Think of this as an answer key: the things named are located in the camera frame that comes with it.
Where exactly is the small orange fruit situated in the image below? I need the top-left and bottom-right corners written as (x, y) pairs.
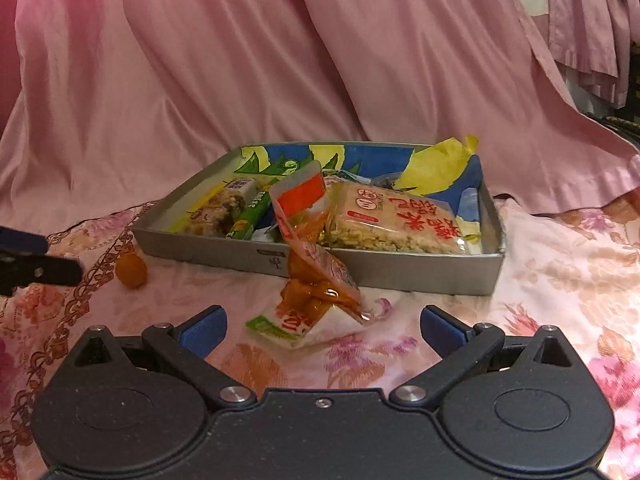
top-left (115, 252), bottom-right (148, 290)

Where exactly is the brown nut bar packet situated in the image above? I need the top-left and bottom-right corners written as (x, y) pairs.
top-left (182, 177), bottom-right (258, 238)

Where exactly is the clear rice cracker packet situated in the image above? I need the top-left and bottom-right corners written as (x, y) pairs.
top-left (322, 181), bottom-right (473, 256)

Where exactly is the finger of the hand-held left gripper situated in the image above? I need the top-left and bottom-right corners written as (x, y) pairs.
top-left (0, 226), bottom-right (50, 257)
top-left (0, 251), bottom-right (83, 297)

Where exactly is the mauve curtain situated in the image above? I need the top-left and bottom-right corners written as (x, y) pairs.
top-left (542, 0), bottom-right (640, 111)

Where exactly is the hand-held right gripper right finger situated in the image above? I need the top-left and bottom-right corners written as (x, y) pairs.
top-left (389, 305), bottom-right (587, 407)

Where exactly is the orange red snack packet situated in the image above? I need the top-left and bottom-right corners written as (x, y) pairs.
top-left (245, 160), bottom-right (366, 348)

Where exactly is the green corn sausage packet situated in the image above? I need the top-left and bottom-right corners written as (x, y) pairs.
top-left (225, 187), bottom-right (273, 241)

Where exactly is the floral bed sheet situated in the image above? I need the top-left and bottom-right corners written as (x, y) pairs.
top-left (0, 195), bottom-right (640, 480)

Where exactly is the blue yellow printed paper lining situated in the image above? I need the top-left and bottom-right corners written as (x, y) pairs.
top-left (235, 134), bottom-right (483, 221)

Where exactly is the grey tray box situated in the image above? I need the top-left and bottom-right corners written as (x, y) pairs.
top-left (131, 141), bottom-right (507, 297)

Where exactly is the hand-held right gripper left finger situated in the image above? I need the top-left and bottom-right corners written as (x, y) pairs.
top-left (65, 305), bottom-right (257, 407)

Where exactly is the large pink curtain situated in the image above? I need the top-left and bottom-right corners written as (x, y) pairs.
top-left (0, 0), bottom-right (640, 233)

